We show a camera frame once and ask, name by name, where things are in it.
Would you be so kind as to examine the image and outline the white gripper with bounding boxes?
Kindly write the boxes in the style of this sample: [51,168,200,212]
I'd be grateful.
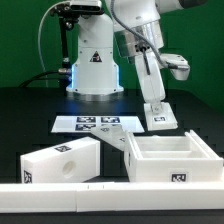
[135,52,165,114]

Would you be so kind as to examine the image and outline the small white cabinet panel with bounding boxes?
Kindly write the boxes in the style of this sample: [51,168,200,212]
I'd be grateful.
[144,102,178,131]

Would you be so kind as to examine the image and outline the white cabinet body box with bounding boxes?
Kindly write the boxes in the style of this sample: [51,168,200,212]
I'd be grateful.
[124,130,224,182]

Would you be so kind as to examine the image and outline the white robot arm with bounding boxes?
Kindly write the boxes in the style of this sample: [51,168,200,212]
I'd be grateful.
[67,0,207,117]

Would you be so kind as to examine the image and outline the white cabinet block with hole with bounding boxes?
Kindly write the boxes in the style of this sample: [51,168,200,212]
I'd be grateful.
[20,137,100,184]

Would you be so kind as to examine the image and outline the white front fence bar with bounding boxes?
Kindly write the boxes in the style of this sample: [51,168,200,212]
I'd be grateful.
[0,182,224,213]

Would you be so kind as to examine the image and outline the white marker sheet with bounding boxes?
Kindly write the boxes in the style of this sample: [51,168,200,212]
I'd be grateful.
[51,116,144,133]

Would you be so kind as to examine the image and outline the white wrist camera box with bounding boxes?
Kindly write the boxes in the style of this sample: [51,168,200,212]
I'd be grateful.
[161,54,190,81]

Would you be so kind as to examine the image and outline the black base cables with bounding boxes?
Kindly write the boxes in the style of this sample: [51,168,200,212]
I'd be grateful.
[18,70,69,89]

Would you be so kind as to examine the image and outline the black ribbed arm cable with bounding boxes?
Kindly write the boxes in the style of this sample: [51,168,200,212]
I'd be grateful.
[109,0,168,76]

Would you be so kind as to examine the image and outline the black camera on stand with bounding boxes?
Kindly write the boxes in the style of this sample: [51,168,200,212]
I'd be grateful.
[50,0,104,88]

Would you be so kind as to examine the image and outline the grey white cable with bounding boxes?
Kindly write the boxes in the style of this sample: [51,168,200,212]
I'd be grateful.
[37,0,71,88]

